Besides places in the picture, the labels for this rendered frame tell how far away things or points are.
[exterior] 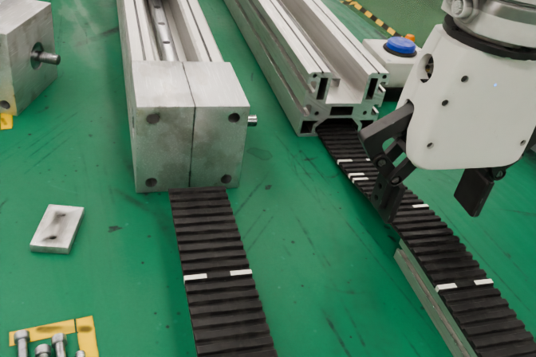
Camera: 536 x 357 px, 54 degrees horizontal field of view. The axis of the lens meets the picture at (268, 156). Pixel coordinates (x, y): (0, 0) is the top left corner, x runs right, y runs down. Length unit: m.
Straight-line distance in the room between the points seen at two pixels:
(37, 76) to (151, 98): 0.22
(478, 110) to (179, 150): 0.26
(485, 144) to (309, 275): 0.18
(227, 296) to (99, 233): 0.14
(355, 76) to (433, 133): 0.27
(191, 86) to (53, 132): 0.18
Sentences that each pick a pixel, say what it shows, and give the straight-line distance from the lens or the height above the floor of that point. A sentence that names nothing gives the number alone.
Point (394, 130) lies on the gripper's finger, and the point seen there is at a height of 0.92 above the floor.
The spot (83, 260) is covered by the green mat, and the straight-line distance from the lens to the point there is 0.46.
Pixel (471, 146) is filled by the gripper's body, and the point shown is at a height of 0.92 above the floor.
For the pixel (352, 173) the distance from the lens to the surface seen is 0.56.
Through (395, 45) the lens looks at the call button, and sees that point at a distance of 0.76.
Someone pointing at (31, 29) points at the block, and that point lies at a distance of 0.64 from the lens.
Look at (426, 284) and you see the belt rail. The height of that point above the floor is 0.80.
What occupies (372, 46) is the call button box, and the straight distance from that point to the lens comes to 0.77.
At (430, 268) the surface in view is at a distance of 0.45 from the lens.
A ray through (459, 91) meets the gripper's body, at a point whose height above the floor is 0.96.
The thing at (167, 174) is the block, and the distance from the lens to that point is 0.51.
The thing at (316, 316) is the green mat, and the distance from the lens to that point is 0.43.
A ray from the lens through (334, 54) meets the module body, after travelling 0.71.
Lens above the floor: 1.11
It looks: 34 degrees down
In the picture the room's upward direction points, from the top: 10 degrees clockwise
